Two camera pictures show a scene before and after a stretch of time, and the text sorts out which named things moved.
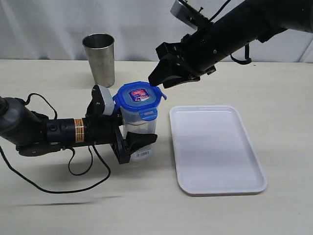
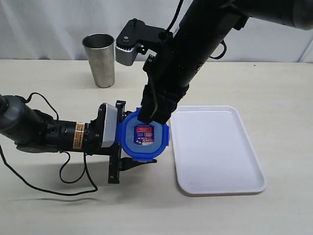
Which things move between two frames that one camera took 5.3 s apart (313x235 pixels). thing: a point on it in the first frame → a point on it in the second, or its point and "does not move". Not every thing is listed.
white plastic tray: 214,153 does not move
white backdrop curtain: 54,29 does not move
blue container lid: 141,97 → 144,141
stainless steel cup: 100,48 does not move
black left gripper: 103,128 → 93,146
